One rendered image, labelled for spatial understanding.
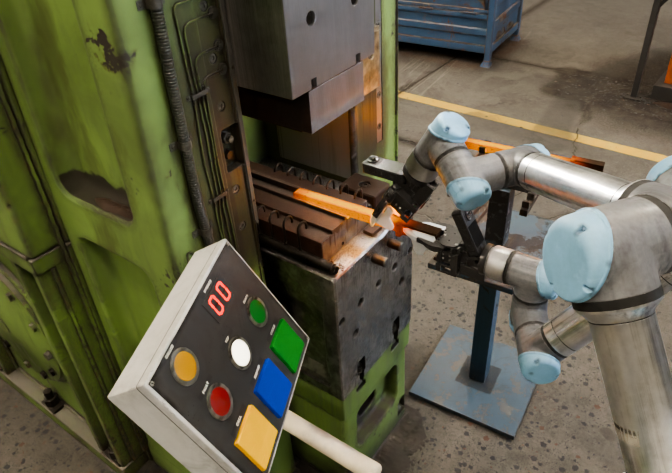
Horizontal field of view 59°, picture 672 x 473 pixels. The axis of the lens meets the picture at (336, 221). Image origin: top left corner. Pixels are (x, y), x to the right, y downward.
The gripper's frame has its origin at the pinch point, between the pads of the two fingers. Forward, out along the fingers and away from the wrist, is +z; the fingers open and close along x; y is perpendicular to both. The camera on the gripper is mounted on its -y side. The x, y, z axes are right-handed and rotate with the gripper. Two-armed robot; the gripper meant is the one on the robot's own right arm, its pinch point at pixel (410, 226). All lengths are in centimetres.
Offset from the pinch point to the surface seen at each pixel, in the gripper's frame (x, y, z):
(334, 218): -3.3, 2.5, 19.7
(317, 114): -9.7, -29.1, 16.5
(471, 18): 351, 66, 144
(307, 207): -2.9, 2.3, 28.6
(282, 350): -46.2, -0.7, 0.5
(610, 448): 46, 103, -51
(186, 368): -66, -15, 0
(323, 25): -5.5, -46.5, 16.2
